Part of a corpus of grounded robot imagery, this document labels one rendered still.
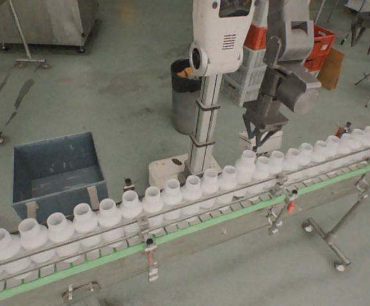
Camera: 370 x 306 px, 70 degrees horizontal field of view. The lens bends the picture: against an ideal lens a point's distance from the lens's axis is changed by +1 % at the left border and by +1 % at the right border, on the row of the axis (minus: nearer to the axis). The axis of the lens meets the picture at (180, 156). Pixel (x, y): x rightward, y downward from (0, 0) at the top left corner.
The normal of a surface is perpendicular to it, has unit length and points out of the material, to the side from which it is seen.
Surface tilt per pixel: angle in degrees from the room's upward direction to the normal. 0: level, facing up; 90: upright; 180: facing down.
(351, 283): 0
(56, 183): 0
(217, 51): 90
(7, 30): 91
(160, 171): 0
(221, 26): 90
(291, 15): 53
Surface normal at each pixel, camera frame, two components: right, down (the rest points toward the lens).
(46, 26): 0.08, 0.70
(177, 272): 0.07, -0.72
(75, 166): 0.39, 0.66
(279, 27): -0.93, 0.18
